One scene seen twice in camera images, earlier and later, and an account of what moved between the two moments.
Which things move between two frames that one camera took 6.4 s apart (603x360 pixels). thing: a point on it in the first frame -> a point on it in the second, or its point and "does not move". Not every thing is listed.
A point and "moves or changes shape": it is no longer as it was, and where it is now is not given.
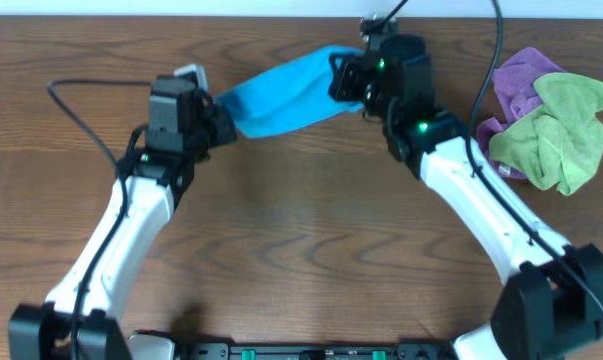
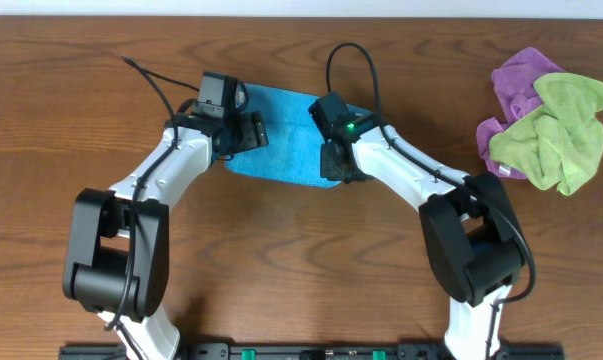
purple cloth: [514, 84] does not move
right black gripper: [345, 73] -> [328, 172]
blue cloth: [291, 95] moves or changes shape
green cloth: [560, 144] does not move
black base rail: [399, 351] does not move
